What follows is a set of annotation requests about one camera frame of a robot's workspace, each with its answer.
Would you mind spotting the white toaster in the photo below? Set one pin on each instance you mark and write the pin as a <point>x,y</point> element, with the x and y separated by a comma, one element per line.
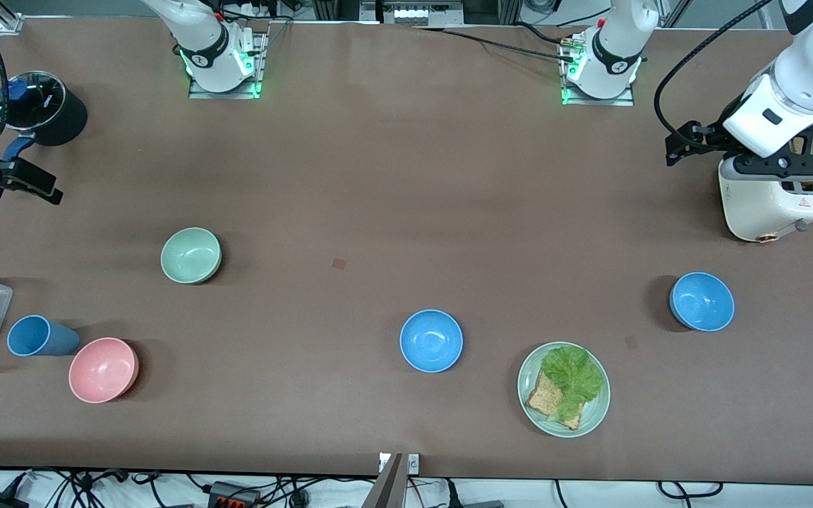
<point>766,208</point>

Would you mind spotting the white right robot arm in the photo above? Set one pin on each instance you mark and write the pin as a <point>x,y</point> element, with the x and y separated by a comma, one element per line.
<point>202,42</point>

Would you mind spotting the silver aluminium frame bar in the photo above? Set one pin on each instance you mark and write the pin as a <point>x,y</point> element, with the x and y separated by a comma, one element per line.
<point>5,20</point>

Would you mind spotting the seeded bread slice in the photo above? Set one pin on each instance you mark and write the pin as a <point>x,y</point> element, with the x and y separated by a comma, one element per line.
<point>542,398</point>

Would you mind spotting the small metal bracket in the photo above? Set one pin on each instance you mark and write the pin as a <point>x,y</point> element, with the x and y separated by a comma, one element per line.
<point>413,463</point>

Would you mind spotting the blue plastic cup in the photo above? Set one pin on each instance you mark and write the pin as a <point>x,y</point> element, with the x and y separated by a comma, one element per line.
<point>39,336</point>

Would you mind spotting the blue bowl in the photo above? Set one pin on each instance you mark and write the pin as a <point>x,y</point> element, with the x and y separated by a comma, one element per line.
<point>701,302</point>
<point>431,341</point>

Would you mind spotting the glass lid with blue knob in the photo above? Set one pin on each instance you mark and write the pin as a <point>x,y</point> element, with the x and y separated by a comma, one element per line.
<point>29,102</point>

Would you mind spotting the black box with orange plugs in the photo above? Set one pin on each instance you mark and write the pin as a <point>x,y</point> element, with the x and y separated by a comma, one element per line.
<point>233,495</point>

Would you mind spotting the pink bowl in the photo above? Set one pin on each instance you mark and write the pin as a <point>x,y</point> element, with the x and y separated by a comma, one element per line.
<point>103,370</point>

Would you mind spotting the green plate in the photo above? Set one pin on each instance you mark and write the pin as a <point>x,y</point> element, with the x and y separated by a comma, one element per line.
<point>597,409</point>

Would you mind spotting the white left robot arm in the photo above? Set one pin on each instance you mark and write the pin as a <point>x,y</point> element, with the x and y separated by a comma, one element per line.
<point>615,49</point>

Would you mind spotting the grey metal post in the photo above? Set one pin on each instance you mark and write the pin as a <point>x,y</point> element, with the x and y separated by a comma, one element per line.
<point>387,487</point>

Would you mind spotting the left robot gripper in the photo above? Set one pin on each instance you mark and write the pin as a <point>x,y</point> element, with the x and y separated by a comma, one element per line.
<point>708,136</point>

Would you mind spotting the black power adapter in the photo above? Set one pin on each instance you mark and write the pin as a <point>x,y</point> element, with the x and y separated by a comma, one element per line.
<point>1,501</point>

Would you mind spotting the green lettuce leaf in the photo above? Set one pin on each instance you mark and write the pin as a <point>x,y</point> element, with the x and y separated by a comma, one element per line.
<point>574,377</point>

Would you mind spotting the green bowl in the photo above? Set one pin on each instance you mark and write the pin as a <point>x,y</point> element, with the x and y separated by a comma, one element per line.
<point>190,255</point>

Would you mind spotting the white power strip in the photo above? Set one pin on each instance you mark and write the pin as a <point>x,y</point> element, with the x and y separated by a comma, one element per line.
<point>413,13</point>

